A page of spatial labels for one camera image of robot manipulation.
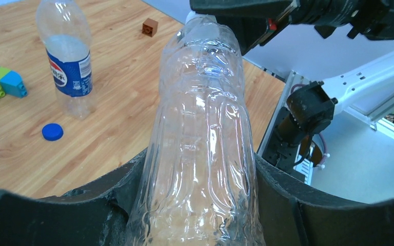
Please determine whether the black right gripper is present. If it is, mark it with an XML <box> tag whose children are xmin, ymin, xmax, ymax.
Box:
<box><xmin>189</xmin><ymin>0</ymin><xmax>323</xmax><ymax>55</ymax></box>

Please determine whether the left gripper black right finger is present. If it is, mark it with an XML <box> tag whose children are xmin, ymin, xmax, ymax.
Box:
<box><xmin>255</xmin><ymin>156</ymin><xmax>394</xmax><ymax>245</ymax></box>

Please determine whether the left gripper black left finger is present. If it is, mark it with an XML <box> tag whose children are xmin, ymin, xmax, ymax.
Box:
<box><xmin>0</xmin><ymin>151</ymin><xmax>146</xmax><ymax>245</ymax></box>

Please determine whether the blue bottle cap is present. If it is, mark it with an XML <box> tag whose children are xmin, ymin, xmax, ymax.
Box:
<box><xmin>42</xmin><ymin>123</ymin><xmax>64</xmax><ymax>141</ymax></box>

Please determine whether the clear bottle white cap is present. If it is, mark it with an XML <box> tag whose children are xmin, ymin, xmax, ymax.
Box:
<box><xmin>125</xmin><ymin>12</ymin><xmax>265</xmax><ymax>245</ymax></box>

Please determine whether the clear Pepsi bottle blue label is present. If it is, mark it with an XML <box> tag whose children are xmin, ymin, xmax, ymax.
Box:
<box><xmin>35</xmin><ymin>1</ymin><xmax>96</xmax><ymax>119</ymax></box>

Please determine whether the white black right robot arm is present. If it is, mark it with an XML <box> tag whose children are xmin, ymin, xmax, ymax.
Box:
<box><xmin>189</xmin><ymin>1</ymin><xmax>394</xmax><ymax>173</ymax></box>

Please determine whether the brown small block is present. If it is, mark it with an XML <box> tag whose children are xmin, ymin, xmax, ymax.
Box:
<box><xmin>142</xmin><ymin>18</ymin><xmax>159</xmax><ymax>37</ymax></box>

